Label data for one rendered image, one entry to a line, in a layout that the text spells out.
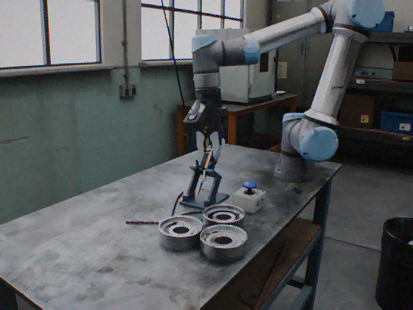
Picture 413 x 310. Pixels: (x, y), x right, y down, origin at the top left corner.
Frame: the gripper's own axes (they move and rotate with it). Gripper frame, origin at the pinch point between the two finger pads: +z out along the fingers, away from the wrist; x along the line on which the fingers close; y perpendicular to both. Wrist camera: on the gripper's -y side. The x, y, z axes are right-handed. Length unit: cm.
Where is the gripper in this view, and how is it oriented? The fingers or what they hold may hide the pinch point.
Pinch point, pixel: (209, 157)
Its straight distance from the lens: 106.7
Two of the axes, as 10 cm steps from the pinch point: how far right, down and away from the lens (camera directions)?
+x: -8.9, -0.3, 4.6
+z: 0.8, 9.7, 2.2
